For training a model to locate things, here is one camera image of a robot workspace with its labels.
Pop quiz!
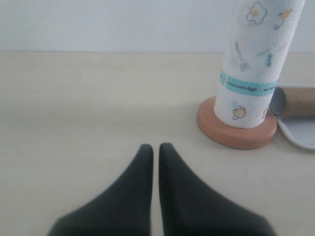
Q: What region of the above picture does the brown cardboard tube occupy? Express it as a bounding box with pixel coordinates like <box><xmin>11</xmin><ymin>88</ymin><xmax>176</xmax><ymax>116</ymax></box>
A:
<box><xmin>269</xmin><ymin>87</ymin><xmax>315</xmax><ymax>117</ymax></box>

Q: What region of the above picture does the wooden paper towel holder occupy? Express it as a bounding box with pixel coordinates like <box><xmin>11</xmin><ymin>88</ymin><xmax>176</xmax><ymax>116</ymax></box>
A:
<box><xmin>197</xmin><ymin>96</ymin><xmax>277</xmax><ymax>150</ymax></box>

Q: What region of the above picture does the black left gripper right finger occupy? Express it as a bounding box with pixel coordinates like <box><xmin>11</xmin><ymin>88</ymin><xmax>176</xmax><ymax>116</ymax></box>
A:
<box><xmin>158</xmin><ymin>143</ymin><xmax>276</xmax><ymax>236</ymax></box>

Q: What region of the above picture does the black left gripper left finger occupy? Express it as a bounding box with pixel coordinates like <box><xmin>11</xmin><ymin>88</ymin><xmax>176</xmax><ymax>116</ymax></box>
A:
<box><xmin>48</xmin><ymin>144</ymin><xmax>153</xmax><ymax>236</ymax></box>

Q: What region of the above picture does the white plastic tray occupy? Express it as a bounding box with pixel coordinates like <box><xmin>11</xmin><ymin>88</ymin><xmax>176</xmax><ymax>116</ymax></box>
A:
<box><xmin>275</xmin><ymin>85</ymin><xmax>315</xmax><ymax>150</ymax></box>

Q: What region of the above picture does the printed paper towel roll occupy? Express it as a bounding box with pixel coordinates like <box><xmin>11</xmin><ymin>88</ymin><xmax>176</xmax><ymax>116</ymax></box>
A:
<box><xmin>214</xmin><ymin>0</ymin><xmax>305</xmax><ymax>129</ymax></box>

